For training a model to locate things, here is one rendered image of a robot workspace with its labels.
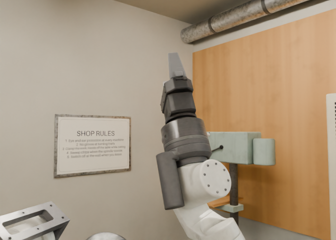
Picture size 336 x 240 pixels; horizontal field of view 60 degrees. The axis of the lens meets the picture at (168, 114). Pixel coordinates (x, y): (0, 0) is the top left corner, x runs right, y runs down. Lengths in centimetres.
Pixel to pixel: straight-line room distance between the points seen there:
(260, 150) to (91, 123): 128
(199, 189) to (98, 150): 194
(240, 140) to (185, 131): 151
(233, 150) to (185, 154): 156
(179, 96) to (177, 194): 18
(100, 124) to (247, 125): 122
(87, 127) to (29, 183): 56
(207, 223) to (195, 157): 13
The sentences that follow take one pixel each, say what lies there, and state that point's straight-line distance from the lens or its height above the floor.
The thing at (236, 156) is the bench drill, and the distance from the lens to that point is 206.
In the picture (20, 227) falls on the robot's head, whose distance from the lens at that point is 39.
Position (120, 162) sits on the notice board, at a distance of 249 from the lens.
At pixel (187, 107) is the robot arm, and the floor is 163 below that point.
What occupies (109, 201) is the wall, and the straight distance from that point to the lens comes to 252.
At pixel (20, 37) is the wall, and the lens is 232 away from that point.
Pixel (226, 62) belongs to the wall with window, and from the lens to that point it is 275.
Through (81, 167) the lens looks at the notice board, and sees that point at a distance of 235.
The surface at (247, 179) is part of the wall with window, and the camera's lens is 258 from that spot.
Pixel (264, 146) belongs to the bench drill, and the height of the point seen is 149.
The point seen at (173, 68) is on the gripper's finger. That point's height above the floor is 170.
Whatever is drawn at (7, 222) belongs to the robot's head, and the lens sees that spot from 36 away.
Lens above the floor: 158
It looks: 3 degrees up
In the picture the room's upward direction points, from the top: straight up
